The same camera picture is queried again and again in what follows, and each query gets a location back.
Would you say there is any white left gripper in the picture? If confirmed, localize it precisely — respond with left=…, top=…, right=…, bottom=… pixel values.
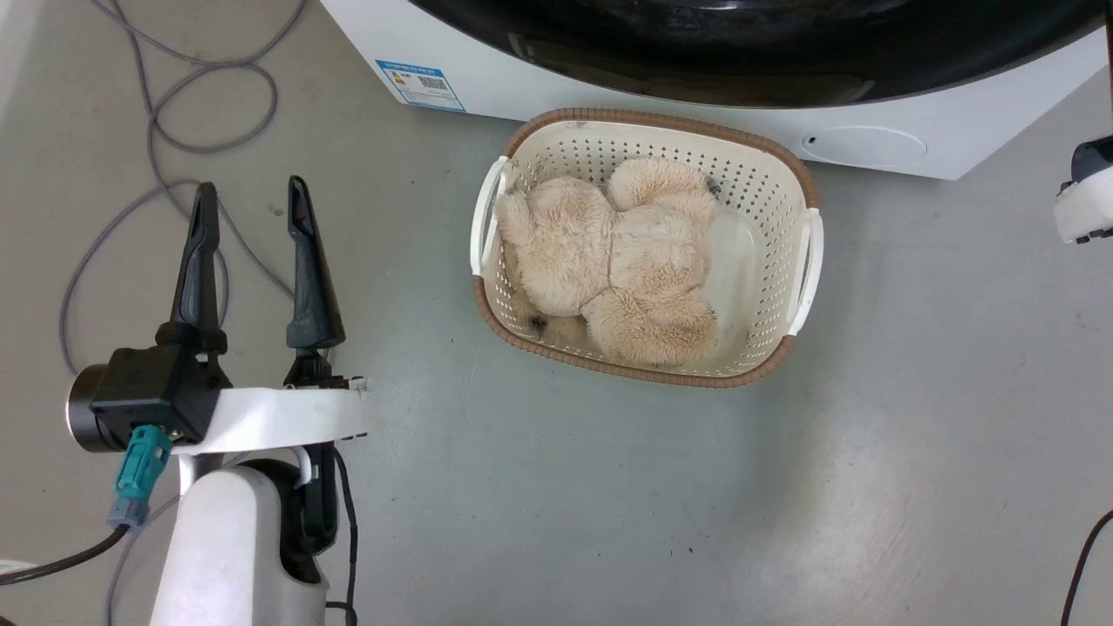
left=156, top=176, right=378, bottom=456

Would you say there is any white washing machine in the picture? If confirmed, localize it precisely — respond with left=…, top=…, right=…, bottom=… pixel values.
left=319, top=0, right=1113, bottom=182

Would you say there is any black glass washing machine door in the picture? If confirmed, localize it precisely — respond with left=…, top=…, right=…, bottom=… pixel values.
left=407, top=0, right=1110, bottom=110

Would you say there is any blue white energy label sticker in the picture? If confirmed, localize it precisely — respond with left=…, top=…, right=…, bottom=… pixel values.
left=375, top=59, right=467, bottom=113

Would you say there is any beige plush teddy bear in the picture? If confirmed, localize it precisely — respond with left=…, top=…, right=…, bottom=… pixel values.
left=493, top=156, right=723, bottom=367

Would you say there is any cream laundry basket brown rim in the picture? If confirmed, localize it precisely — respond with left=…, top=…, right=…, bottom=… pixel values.
left=470, top=108, right=824, bottom=390

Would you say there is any round white filter cover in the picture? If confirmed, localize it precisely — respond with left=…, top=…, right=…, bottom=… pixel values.
left=800, top=126, right=929, bottom=169

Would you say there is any grey cable on floor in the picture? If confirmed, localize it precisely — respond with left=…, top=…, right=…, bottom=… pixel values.
left=58, top=0, right=311, bottom=376

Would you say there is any teal cable connector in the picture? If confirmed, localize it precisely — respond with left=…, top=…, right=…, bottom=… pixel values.
left=108, top=425, right=174, bottom=529

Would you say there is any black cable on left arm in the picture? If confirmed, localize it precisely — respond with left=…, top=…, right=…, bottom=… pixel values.
left=323, top=446, right=360, bottom=626

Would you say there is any black cable from teal connector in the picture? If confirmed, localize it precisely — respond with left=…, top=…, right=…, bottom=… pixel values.
left=0, top=524, right=131, bottom=586

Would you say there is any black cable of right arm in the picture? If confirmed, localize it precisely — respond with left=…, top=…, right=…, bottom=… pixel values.
left=1060, top=508, right=1113, bottom=626

